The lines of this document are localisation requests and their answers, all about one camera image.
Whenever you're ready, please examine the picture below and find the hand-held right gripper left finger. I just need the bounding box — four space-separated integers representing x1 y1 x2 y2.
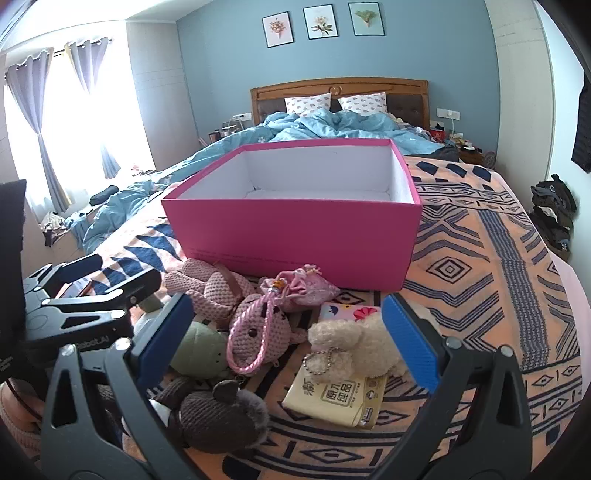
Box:
41 292 195 480

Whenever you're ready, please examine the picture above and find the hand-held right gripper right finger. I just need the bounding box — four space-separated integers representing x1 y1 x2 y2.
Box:
374 293 550 480

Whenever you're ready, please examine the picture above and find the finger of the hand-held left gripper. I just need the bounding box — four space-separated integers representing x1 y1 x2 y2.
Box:
44 268 162 319
23 253 105 303

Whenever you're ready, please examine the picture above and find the green plush toy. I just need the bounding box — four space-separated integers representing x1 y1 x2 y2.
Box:
168 320 229 380

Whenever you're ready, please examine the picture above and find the cream fluffy plush keychain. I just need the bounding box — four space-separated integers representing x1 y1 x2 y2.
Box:
302 307 441 381

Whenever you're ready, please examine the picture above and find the pink knitted bear plush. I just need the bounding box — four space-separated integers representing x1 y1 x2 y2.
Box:
164 258 308 370

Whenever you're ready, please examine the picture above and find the floral printed tissue pack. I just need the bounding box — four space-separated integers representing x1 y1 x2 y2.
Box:
318 302 384 324

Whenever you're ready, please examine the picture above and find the brown knitted bear plush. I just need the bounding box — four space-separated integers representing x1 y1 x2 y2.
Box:
152 376 271 453

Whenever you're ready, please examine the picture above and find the yellow tissue pack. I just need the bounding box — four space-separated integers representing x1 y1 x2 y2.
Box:
281 355 389 431

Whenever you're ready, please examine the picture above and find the pink satin flower pouch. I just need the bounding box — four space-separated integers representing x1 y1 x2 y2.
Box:
226 264 341 376

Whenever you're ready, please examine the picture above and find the pink cardboard box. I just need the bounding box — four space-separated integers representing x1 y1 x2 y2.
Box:
161 137 422 292

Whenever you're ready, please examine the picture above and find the person's left forearm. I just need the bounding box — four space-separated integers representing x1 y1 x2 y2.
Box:
0 378 44 457

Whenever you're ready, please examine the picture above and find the black pouch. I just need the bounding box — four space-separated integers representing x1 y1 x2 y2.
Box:
89 185 120 206

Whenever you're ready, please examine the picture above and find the orange patterned blanket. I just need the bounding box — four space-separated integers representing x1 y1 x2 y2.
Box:
92 154 583 480

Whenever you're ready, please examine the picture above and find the grey purple curtain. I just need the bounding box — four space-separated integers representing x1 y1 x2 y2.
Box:
4 46 70 208
65 39 122 180

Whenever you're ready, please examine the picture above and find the pile of dark clothes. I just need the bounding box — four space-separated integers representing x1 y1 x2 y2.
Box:
529 174 578 261

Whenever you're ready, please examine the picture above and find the wooden nightstand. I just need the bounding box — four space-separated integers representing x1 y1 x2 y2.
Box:
457 147 497 168

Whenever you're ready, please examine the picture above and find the light blue duvet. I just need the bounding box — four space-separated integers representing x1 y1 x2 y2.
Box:
65 111 446 252

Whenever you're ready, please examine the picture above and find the white patterned pillow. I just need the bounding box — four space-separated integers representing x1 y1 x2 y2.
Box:
337 92 387 114
284 92 332 116

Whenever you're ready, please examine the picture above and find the wooden bed headboard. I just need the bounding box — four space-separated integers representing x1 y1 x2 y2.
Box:
250 78 430 127

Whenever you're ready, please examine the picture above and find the hanging dark garment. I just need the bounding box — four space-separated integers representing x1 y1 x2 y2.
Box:
571 85 591 174

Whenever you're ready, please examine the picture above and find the framed pink flower picture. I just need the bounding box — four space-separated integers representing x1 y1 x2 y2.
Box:
262 13 294 48

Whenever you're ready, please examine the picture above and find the framed green plant picture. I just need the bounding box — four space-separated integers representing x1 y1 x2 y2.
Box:
348 2 386 36

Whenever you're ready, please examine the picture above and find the framed white flower picture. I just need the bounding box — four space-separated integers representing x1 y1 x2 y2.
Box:
303 4 337 40

